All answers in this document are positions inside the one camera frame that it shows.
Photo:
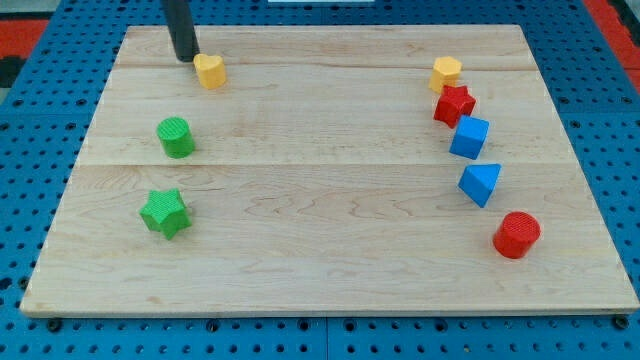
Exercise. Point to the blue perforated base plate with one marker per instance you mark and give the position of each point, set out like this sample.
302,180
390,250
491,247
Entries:
48,109

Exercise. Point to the green cylinder block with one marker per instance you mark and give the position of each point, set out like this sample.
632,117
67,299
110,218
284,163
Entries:
175,137

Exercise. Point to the blue cube block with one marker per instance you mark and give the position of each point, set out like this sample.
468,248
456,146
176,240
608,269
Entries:
469,137

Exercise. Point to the light wooden board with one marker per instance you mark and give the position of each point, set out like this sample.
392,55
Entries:
321,185

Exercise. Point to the green star block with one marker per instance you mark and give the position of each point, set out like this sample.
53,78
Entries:
165,212

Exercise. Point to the red star block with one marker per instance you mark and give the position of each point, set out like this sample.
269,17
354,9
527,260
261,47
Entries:
453,103

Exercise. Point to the blue triangle block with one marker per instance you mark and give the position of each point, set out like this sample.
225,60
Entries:
478,182

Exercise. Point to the yellow hexagon block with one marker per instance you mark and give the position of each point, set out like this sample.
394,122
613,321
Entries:
445,72

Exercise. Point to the red cylinder block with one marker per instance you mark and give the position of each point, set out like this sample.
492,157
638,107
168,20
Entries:
516,234

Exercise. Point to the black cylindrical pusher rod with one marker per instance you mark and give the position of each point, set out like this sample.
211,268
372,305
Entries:
181,29

